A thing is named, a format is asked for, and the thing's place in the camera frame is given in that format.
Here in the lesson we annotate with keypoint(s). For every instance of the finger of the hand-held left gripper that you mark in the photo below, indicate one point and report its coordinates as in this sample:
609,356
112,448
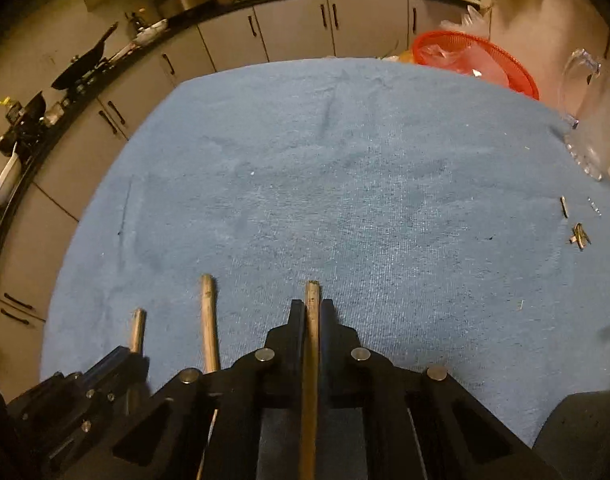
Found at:
117,372

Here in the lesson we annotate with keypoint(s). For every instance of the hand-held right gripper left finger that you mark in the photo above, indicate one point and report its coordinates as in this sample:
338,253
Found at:
295,340

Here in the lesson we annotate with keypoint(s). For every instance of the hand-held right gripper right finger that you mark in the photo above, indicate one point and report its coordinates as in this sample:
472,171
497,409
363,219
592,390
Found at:
330,345

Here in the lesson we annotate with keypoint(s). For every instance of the long wooden chopstick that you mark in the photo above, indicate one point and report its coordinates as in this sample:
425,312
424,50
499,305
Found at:
137,330
211,320
312,360

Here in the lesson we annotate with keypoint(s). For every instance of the black utensil holder cup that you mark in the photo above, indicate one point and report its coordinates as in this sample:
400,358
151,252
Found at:
585,440

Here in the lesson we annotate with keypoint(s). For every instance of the blue towel cloth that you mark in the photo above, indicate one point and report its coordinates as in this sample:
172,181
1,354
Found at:
335,185

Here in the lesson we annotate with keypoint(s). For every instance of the large white bowl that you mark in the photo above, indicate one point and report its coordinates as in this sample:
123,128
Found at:
5,180

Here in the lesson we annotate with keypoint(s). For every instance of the black pot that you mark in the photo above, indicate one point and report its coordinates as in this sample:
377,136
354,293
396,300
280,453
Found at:
22,125

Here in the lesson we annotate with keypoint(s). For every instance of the small wood splinter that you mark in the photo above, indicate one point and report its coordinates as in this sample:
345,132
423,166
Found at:
564,207
579,236

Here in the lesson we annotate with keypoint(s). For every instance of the black wok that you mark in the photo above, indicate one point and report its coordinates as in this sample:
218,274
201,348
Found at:
82,62

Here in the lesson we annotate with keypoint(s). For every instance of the grey base cabinets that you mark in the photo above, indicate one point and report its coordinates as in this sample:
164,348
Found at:
295,25

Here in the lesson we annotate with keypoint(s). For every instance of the red plastic basket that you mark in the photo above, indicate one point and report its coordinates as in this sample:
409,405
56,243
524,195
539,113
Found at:
490,57

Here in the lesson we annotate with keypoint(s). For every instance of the small white bowl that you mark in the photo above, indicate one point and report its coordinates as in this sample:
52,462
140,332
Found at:
151,31

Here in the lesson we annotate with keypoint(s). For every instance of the clear glass pitcher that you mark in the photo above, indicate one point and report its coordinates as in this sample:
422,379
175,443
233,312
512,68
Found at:
592,110

